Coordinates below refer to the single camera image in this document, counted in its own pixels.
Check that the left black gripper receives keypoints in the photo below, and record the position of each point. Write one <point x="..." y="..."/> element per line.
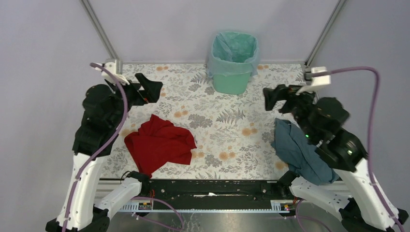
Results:
<point x="151" y="92"/>

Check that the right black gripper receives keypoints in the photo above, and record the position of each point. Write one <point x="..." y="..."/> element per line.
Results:
<point x="281" y="92"/>

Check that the green plastic trash bin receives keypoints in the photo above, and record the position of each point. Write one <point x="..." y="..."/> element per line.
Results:
<point x="234" y="84"/>

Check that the light blue plastic trash bag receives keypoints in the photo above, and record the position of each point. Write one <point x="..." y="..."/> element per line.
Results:
<point x="233" y="53"/>

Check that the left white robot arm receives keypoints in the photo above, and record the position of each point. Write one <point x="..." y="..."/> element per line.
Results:
<point x="91" y="148"/>

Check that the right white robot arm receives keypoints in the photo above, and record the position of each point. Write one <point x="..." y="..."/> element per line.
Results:
<point x="367" y="209"/>

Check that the red cloth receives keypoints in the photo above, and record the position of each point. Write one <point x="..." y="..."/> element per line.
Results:
<point x="158" y="142"/>

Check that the floral table mat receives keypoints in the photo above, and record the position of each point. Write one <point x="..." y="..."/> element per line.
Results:
<point x="233" y="133"/>

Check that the blue-grey cloth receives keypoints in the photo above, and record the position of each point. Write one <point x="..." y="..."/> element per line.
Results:
<point x="291" y="146"/>

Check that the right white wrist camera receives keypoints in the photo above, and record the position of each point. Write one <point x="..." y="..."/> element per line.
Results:
<point x="318" y="79"/>

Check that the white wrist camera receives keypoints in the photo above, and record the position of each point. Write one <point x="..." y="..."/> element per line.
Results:
<point x="114" y="66"/>
<point x="318" y="79"/>

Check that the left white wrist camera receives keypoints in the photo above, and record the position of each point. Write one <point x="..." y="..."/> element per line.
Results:
<point x="114" y="66"/>

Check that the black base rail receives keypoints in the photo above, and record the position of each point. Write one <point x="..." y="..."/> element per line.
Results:
<point x="185" y="194"/>

